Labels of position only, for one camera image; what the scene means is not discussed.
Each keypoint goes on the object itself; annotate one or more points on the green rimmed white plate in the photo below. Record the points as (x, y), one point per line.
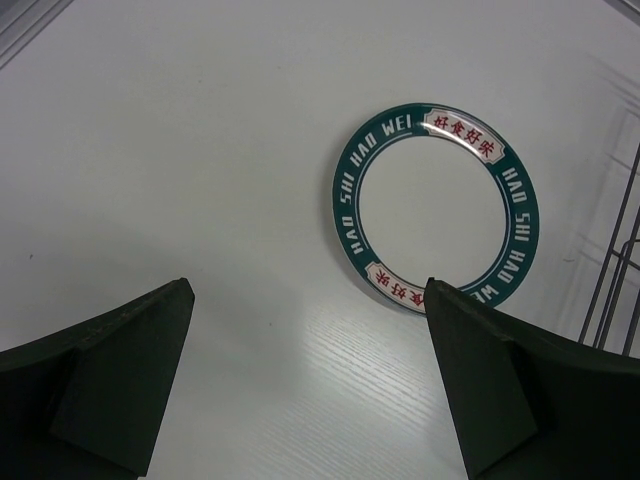
(425, 190)

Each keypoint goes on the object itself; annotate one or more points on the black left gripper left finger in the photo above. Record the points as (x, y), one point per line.
(87, 402)

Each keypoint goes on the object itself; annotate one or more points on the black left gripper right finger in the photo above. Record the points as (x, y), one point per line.
(527, 403)

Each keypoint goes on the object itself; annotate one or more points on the grey wire dish rack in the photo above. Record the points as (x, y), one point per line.
(611, 249)

